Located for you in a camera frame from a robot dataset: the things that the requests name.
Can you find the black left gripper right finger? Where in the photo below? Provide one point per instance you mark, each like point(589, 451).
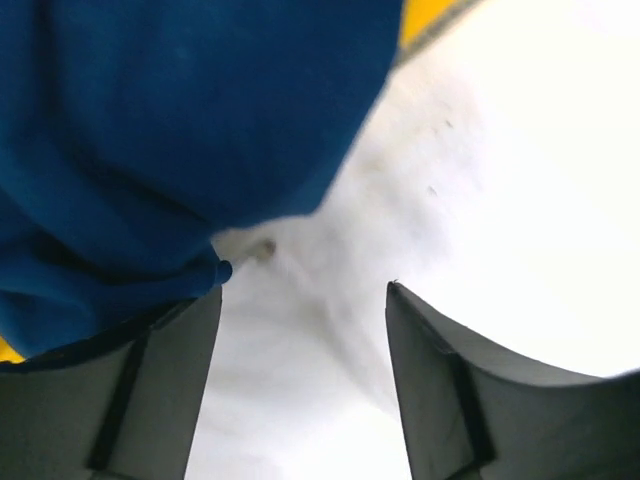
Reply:
point(473, 409)

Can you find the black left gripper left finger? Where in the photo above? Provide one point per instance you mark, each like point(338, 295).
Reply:
point(122, 405)

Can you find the white t shirt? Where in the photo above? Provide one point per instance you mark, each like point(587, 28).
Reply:
point(498, 179)

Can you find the blue t shirt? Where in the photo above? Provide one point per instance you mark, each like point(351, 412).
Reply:
point(175, 150)

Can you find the yellow plastic bin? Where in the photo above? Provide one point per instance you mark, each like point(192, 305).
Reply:
point(430, 20)

